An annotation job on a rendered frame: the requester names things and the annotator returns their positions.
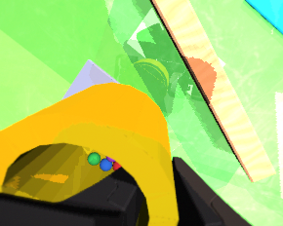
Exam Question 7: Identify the yellow cup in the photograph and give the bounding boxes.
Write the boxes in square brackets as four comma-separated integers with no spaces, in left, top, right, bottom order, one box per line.
[0,82,179,226]

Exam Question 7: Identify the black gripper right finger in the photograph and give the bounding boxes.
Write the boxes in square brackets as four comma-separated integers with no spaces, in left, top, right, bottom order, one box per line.
[172,156,253,226]

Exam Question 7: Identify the blue marble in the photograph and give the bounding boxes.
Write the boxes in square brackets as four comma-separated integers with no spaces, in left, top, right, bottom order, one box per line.
[100,158,112,171]

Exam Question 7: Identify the red marble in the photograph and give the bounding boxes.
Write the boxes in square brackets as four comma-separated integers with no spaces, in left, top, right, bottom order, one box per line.
[112,162,121,170]

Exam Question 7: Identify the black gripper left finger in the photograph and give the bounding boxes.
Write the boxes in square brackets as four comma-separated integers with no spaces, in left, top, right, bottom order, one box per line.
[0,167,144,226]

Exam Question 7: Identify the green marble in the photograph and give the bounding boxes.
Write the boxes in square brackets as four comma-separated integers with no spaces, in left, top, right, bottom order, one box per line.
[88,152,101,166]

